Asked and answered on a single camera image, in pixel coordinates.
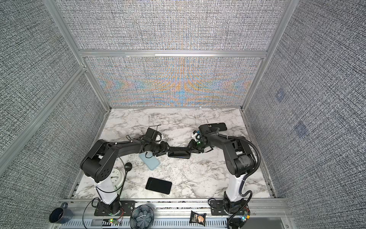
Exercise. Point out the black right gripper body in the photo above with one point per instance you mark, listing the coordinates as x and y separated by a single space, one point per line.
197 146

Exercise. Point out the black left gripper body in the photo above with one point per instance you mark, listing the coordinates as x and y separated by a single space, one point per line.
158 149

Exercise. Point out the black phone case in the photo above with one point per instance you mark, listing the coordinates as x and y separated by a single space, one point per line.
218 127
175 149

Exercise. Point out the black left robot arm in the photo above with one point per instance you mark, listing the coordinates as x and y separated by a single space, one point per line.
100 160

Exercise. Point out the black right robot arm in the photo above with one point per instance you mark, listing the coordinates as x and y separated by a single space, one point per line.
241 162

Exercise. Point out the light blue phone case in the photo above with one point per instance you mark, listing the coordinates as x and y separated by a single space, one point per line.
150 160

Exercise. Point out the white analog alarm clock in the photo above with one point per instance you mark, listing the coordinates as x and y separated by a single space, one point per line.
117 177

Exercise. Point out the black snack packet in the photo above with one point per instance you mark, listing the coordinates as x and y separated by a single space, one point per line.
198 218

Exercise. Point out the dark blue mug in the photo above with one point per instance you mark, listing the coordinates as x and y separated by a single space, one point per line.
61 215

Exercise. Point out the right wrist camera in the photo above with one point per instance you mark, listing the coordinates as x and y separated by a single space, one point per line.
204 128

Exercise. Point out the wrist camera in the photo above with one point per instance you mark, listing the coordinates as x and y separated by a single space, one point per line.
204 128
152 135

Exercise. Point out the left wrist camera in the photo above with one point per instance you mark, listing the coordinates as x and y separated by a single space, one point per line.
152 135

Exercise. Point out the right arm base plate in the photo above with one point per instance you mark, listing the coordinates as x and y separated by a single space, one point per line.
217 208

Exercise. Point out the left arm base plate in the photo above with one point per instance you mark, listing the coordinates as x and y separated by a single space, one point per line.
127 206

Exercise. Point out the aluminium front rail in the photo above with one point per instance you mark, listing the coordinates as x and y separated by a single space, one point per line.
265 213

